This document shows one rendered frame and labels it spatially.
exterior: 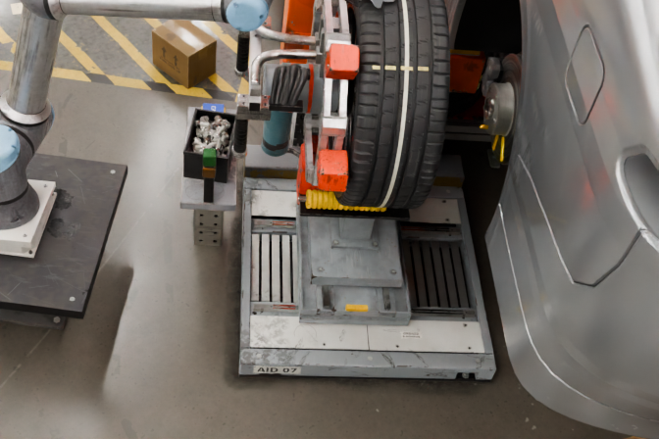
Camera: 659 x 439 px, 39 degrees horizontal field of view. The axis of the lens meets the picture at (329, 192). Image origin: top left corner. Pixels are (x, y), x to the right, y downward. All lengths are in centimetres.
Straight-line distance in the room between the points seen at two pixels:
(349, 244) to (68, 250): 90
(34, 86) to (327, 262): 106
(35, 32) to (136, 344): 106
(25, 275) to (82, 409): 44
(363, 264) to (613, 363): 128
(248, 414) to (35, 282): 76
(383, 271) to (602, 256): 133
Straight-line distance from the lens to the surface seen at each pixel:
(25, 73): 278
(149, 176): 355
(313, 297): 304
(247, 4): 222
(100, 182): 313
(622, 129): 174
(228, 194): 289
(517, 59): 268
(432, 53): 240
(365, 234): 308
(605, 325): 190
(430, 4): 249
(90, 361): 308
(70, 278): 290
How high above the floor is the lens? 262
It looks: 48 degrees down
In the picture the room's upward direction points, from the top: 10 degrees clockwise
